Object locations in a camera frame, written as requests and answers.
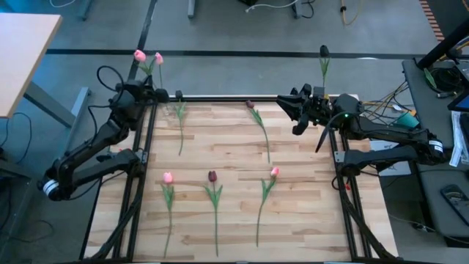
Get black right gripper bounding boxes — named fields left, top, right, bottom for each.
left=276, top=83, right=340, bottom=136

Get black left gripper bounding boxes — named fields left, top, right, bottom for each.
left=114, top=74, right=171, bottom=122

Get pink artificial tulip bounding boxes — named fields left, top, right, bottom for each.
left=154, top=51, right=165, bottom=91
left=160, top=171, right=176, bottom=260
left=255, top=166, right=280, bottom=249
left=133, top=49, right=157, bottom=79

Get black artificial tulip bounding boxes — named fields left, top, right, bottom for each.
left=318, top=44, right=330, bottom=89
left=172, top=89, right=187, bottom=157

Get dark red artificial tulip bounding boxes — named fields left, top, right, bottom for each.
left=245, top=100, right=272, bottom=164
left=204, top=170, right=224, bottom=257

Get clear glass vase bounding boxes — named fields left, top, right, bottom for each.
left=157, top=98, right=173, bottom=117

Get white box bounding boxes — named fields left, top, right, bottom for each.
left=369, top=139, right=413, bottom=177

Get teal cup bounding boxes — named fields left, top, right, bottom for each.
left=395, top=111, right=420, bottom=130

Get loose green leaf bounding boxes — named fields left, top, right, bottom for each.
left=424, top=67, right=437, bottom=89

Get light wooden desk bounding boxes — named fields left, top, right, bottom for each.
left=0, top=12, right=91, bottom=128

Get black pole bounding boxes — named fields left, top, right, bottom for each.
left=417, top=21, right=469, bottom=70

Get white papers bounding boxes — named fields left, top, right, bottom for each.
left=449, top=109, right=469, bottom=168

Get tablet with blue screen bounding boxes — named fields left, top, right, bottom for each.
left=447, top=91, right=469, bottom=113

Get black remote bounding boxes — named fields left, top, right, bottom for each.
left=440, top=183, right=469, bottom=212

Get black mat with orange edge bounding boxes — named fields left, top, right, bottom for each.
left=419, top=0, right=469, bottom=42

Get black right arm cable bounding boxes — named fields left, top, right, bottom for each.
left=314, top=111, right=349, bottom=154

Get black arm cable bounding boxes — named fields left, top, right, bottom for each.
left=96, top=65, right=126, bottom=93
left=314, top=111, right=349, bottom=154

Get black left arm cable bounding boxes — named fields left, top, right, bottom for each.
left=96, top=65, right=126, bottom=93

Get black aluminium table frame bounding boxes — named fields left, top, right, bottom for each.
left=78, top=94, right=399, bottom=263

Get mixed cable bundle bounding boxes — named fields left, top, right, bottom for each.
left=361, top=80, right=418, bottom=122

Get grey desk frame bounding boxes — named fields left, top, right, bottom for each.
left=78, top=0, right=95, bottom=21

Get white cable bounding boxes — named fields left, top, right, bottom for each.
left=244, top=0, right=300, bottom=14

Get yellow extension cable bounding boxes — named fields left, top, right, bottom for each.
left=339, top=0, right=358, bottom=26

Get black floor cable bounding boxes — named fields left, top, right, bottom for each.
left=0, top=111, right=33, bottom=166

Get coiled black cable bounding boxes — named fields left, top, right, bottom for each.
left=430, top=65, right=459, bottom=95

